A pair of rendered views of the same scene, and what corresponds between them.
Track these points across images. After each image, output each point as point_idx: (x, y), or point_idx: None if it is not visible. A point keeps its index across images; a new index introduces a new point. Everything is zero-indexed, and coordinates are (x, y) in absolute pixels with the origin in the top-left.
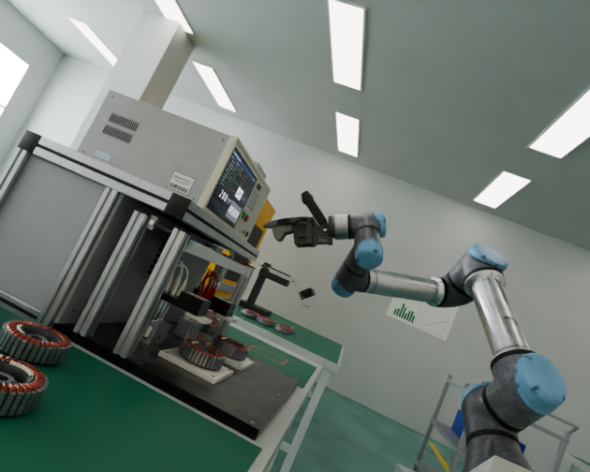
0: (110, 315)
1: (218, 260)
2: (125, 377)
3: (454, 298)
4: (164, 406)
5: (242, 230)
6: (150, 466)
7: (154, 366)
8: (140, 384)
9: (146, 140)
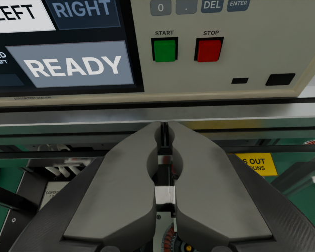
0: (85, 146)
1: (83, 163)
2: None
3: None
4: None
5: (220, 82)
6: None
7: (17, 230)
8: None
9: None
